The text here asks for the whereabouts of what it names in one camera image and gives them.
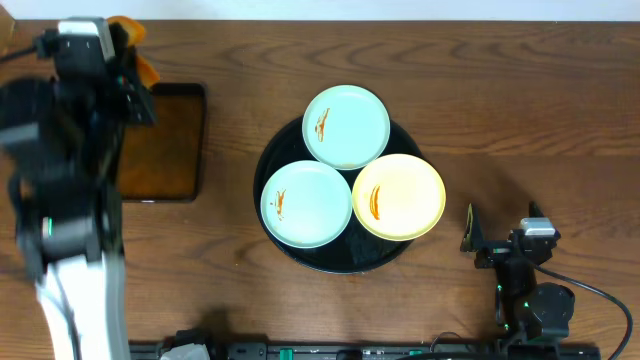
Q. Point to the black rectangular water tray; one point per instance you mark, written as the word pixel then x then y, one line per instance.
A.
pixel 162 162

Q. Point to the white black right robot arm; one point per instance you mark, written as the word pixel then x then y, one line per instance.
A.
pixel 537 312

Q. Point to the black round serving tray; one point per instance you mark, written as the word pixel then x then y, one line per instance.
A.
pixel 355 250

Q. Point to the yellow plate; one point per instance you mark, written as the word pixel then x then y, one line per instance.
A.
pixel 398 197

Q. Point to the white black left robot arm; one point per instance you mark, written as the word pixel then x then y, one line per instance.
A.
pixel 64 136

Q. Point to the mint green plate top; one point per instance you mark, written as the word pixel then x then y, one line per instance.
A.
pixel 346 127

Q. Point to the mint green plate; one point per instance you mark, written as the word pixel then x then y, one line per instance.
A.
pixel 306 204
pixel 346 127

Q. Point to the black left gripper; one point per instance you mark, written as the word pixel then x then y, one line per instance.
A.
pixel 138 96

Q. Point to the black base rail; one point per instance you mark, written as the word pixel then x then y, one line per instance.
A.
pixel 262 351

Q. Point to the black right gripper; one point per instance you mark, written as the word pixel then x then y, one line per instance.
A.
pixel 495 250

